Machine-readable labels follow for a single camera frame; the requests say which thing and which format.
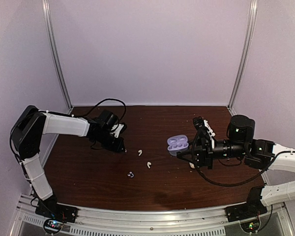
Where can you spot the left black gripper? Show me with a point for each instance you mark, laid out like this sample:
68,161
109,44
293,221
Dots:
117,147

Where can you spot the purple earbud lower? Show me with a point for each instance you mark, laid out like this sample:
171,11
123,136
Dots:
130,174

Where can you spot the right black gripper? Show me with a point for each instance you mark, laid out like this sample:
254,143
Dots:
204,152

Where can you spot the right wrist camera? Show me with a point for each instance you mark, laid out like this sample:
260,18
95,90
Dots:
204,131

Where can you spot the purple earbud charging case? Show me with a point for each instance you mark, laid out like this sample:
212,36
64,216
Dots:
178,143

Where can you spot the aluminium frame post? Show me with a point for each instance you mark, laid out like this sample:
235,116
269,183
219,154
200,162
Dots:
252,16
54,52

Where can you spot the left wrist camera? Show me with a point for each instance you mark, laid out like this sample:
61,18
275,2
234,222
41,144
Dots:
117,129

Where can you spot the front aluminium rail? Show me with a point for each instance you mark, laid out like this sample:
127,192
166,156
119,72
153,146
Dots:
210,221

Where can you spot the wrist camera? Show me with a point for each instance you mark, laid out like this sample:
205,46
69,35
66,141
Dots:
204,131
117,129

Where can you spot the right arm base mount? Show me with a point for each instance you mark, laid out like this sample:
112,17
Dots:
251,208

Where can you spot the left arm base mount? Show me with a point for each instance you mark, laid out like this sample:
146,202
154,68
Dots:
50,208

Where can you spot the left aluminium frame post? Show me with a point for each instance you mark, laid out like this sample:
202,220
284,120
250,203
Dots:
54,52

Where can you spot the right aluminium frame post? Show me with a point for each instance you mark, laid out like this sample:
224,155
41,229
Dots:
252,16

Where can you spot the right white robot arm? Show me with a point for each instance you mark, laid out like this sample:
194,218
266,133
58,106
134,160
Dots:
263,155

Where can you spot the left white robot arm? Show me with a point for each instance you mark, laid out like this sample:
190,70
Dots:
27,135

